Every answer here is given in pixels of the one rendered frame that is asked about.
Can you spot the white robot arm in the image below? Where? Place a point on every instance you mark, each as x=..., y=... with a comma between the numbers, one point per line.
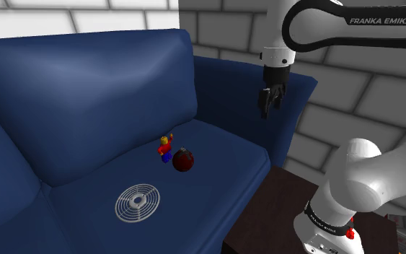
x=357, y=176

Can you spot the dark red round ornament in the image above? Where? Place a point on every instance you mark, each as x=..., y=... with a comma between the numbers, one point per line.
x=183, y=160

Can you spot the dark brown robot stand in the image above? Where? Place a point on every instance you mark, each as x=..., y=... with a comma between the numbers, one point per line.
x=276, y=218

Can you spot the red and yellow toy figure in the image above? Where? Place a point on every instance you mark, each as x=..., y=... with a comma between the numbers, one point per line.
x=165, y=149

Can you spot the blue sofa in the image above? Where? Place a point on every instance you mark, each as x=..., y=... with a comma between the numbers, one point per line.
x=93, y=123

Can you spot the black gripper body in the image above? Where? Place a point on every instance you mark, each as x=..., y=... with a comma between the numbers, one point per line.
x=276, y=75

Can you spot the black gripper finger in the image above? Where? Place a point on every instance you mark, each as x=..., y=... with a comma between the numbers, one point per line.
x=265, y=102
x=279, y=95

